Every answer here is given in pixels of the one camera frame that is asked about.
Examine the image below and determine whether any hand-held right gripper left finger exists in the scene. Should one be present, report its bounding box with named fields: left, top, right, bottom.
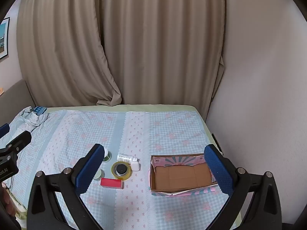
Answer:
left=27, top=144, right=106, bottom=230

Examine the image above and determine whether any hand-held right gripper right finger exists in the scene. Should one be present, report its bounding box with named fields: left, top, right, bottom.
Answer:
left=204, top=144, right=282, bottom=230

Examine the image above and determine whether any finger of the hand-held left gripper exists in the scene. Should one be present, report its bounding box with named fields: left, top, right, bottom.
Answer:
left=0, top=123, right=10, bottom=138
left=5, top=131, right=32, bottom=152

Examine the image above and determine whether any green jar with white lid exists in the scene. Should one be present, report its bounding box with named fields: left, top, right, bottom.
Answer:
left=102, top=147, right=112, bottom=163

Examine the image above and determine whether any red rectangular box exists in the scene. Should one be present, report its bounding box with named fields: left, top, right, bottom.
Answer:
left=100, top=177, right=124, bottom=190

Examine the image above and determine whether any yellow tape roll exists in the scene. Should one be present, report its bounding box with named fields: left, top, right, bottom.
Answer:
left=111, top=161, right=133, bottom=180

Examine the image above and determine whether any cardboard box with pink lining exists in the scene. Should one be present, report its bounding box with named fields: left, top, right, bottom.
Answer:
left=149, top=153, right=220, bottom=197

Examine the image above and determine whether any white plastic bottle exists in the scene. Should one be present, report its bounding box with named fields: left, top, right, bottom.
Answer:
left=117, top=153, right=139, bottom=164

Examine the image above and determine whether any person's left hand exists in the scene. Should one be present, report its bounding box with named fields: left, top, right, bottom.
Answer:
left=0, top=183, right=16, bottom=218

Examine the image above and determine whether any crumpled light blue cloth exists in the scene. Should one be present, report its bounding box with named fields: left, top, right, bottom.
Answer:
left=17, top=107, right=50, bottom=132

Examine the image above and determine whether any beige sofa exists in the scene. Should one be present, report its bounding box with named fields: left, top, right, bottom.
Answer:
left=0, top=79, right=36, bottom=127

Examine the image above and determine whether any green patterned cloth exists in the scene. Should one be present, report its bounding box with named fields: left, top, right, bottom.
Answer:
left=7, top=187, right=28, bottom=221

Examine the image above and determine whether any blue gingham floral blanket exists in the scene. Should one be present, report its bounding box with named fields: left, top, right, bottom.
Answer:
left=0, top=109, right=231, bottom=230

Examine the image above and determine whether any light green bed sheet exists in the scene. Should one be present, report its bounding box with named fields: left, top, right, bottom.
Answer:
left=14, top=104, right=224, bottom=230

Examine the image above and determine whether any beige curtain panel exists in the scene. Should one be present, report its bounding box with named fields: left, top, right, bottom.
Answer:
left=17, top=0, right=123, bottom=107
left=96, top=0, right=227, bottom=106

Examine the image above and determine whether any framed wall picture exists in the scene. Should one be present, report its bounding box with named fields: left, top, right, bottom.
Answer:
left=0, top=17, right=10, bottom=59

